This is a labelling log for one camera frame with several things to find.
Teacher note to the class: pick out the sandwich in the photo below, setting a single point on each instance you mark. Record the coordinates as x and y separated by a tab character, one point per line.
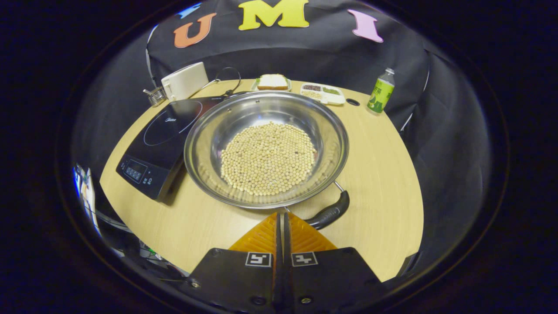
273	81

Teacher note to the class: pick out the green drink bottle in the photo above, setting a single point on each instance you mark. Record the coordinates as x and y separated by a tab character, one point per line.
381	93

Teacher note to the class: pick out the pile of soybeans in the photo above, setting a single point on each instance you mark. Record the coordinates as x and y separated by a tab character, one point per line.
268	159

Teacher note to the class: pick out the white toaster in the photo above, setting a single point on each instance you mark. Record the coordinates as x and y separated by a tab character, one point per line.
185	80

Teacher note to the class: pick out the white divided dish with beans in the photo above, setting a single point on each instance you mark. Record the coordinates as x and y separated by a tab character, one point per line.
335	99

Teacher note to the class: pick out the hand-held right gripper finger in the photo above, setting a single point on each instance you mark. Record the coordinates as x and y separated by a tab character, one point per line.
287	244
278	244

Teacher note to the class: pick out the small rectangular plate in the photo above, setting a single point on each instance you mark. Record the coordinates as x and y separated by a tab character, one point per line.
254	87

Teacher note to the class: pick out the black induction cooktop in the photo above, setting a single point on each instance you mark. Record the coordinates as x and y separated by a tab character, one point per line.
161	144

